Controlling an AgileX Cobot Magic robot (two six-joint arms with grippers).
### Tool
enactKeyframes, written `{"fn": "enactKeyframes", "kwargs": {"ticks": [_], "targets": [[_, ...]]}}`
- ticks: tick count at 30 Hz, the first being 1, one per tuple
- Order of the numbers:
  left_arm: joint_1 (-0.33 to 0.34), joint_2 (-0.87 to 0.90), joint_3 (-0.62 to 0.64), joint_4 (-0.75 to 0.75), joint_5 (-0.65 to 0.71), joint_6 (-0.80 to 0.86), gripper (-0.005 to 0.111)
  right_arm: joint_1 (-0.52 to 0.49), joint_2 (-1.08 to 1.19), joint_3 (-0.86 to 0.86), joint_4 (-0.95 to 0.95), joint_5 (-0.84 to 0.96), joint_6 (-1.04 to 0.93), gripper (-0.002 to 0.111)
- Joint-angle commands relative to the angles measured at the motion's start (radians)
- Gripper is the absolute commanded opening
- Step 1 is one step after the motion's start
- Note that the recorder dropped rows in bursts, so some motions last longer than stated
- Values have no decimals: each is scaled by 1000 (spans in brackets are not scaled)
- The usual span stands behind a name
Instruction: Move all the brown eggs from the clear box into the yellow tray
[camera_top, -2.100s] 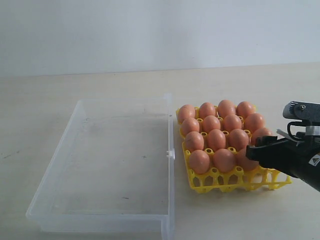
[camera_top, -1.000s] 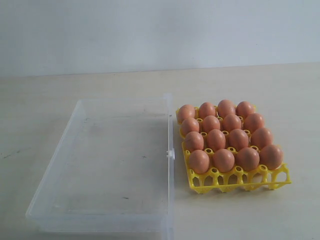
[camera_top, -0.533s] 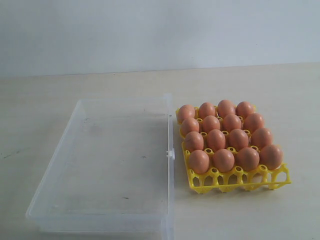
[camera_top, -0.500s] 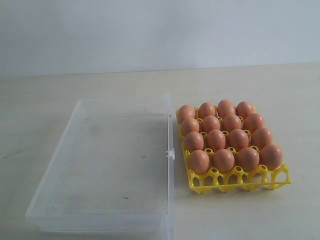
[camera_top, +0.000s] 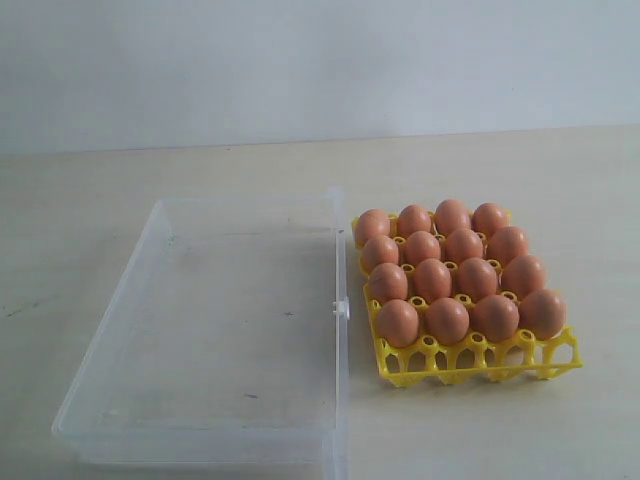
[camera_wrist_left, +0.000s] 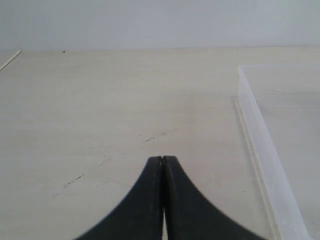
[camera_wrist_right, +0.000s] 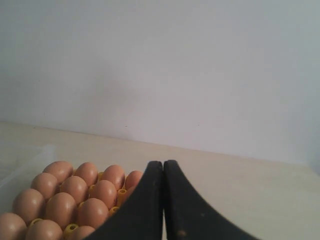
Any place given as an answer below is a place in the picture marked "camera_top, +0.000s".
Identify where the yellow plastic egg tray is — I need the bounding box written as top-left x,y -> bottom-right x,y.
356,209 -> 581,387

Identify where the clear plastic bin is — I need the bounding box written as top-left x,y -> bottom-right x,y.
52,188 -> 349,479

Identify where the brown egg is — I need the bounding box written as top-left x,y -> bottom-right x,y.
376,299 -> 420,348
361,235 -> 400,274
444,228 -> 484,265
354,209 -> 391,248
471,202 -> 510,239
486,226 -> 529,267
456,257 -> 498,303
396,204 -> 432,238
413,258 -> 453,304
519,289 -> 567,340
368,263 -> 409,304
471,294 -> 519,343
425,298 -> 470,345
404,231 -> 442,266
501,255 -> 547,300
434,199 -> 471,236

